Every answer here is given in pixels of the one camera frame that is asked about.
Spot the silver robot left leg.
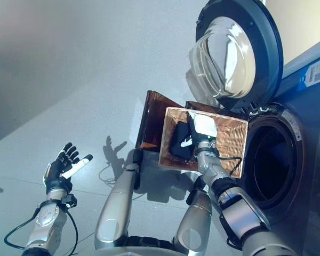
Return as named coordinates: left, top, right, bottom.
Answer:
left=94, top=149, right=143, bottom=250

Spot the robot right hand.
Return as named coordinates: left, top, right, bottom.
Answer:
left=180, top=111, right=218, bottom=149

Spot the glossy brown wooden stool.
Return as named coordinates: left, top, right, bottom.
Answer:
left=135, top=90, right=246, bottom=153

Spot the black garment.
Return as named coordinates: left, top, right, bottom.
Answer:
left=168, top=121, right=199, bottom=160

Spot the grey front-load washing machine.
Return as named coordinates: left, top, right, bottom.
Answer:
left=234, top=34, right=320, bottom=256

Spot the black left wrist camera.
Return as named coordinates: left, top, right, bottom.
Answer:
left=63, top=194, right=78, bottom=209

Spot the silver robot right leg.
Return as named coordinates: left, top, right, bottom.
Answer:
left=172, top=177, right=213, bottom=255

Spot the woven wicker laundry basket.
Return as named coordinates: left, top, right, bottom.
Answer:
left=158, top=106, right=249, bottom=179

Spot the silver robot leg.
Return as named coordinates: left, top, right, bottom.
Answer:
left=94, top=149, right=143, bottom=250
left=172, top=177, right=213, bottom=255

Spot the thin white floor cable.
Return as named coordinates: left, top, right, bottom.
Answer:
left=98, top=162, right=121, bottom=185

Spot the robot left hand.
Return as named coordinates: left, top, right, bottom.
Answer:
left=43, top=142, right=94, bottom=194

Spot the grey robot torso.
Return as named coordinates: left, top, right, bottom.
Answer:
left=87, top=246, right=193, bottom=256

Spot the round glass washer door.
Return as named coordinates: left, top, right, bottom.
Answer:
left=185, top=0, right=285, bottom=110

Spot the blue white energy label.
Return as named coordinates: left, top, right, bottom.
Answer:
left=301, top=58, right=320, bottom=87

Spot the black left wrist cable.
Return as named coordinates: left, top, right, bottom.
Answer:
left=4, top=207, right=79, bottom=256

